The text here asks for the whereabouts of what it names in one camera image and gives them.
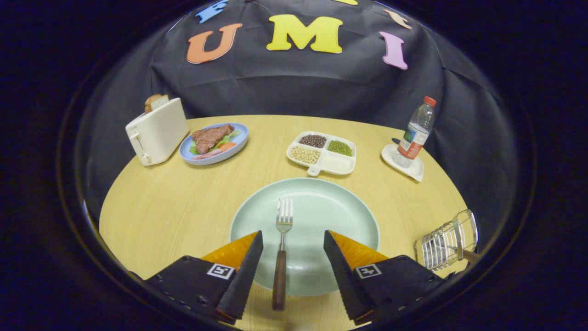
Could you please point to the clear red-capped water bottle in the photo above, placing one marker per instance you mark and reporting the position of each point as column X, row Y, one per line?
column 413, row 138

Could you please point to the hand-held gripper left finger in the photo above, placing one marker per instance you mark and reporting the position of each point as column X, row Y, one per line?
column 245, row 280

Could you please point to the white toaster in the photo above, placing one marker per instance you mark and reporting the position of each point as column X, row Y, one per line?
column 158, row 133

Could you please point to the blue plate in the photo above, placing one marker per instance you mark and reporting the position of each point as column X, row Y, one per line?
column 229, row 155

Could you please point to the white square coaster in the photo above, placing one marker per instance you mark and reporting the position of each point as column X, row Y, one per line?
column 413, row 172

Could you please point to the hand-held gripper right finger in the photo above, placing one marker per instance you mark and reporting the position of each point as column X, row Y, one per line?
column 342, row 276

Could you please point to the dark brown beans portion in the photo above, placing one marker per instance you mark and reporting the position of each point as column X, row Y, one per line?
column 313, row 140

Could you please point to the white divided tray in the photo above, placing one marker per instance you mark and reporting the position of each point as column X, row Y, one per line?
column 314, row 172

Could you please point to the yellow soybeans portion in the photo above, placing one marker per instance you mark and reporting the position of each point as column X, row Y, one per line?
column 304, row 155

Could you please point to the orange pink food slice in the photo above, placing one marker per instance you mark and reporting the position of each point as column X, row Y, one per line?
column 227, row 146

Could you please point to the brown steak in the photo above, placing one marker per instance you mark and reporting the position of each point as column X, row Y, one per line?
column 211, row 138

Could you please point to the green mung beans portion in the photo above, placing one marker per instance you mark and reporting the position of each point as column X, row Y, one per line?
column 340, row 147

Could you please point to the black backdrop cloth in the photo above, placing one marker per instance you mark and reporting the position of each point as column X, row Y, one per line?
column 294, row 87

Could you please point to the toast slice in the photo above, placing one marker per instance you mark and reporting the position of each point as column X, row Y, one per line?
column 154, row 102

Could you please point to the metal cutlery rack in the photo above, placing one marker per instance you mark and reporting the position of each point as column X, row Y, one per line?
column 436, row 250

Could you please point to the pale green plate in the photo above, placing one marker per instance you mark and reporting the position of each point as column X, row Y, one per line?
column 317, row 207

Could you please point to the green lettuce leaf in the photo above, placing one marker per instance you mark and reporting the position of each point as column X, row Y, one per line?
column 234, row 134

